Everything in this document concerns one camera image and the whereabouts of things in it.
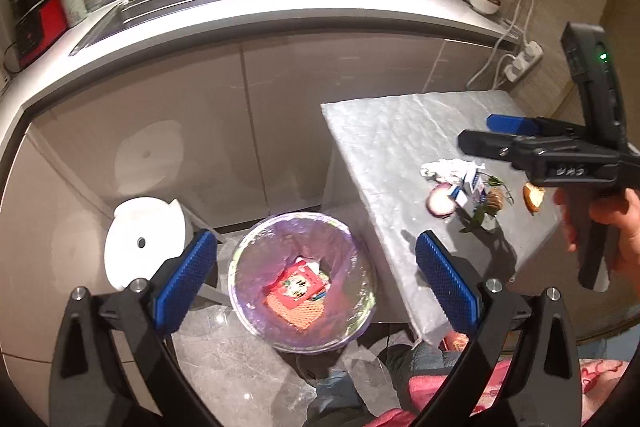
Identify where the white bin lid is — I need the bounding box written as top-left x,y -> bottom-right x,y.
104,197 -> 196,292

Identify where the orange foam fruit net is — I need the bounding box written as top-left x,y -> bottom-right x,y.
265,292 -> 326,333

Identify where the small blue white carton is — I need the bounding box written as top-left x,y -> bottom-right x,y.
447,169 -> 493,208

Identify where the white tissue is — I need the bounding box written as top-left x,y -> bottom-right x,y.
420,158 -> 487,182

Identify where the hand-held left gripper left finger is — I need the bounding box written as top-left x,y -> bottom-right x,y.
50,229 -> 221,427

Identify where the beige kitchen cabinet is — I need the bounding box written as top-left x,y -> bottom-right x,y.
0,32 -> 516,373

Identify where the green leaf twig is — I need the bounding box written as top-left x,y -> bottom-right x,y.
460,174 -> 516,234

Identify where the brown textured fruit piece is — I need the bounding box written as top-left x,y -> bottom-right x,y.
482,187 -> 507,210

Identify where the toasted bread slice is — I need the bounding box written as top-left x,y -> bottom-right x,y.
522,183 -> 547,214

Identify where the red black blender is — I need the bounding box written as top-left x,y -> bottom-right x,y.
5,0 -> 68,70

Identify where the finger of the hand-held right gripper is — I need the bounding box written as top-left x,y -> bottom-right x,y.
486,113 -> 588,142
457,129 -> 538,170

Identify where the red onion half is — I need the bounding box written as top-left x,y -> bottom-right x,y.
426,183 -> 457,220

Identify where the red snack packet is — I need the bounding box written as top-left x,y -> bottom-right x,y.
264,266 -> 327,312

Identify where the person's right hand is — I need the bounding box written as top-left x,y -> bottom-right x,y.
554,187 -> 640,280

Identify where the small silver-covered table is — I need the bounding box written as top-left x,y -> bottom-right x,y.
320,89 -> 576,345

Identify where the pink floral garment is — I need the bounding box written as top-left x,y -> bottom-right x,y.
370,354 -> 640,427

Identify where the person's dark trouser leg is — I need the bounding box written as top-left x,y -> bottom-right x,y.
295,342 -> 456,427

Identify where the white power strip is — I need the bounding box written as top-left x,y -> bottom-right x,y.
502,41 -> 544,82

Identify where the steel kitchen sink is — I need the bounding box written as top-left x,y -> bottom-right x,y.
70,0 -> 383,58

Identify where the trash bin with purple bag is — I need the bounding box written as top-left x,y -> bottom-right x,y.
227,212 -> 378,354

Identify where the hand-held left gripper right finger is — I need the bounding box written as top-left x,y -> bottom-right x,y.
415,231 -> 583,427

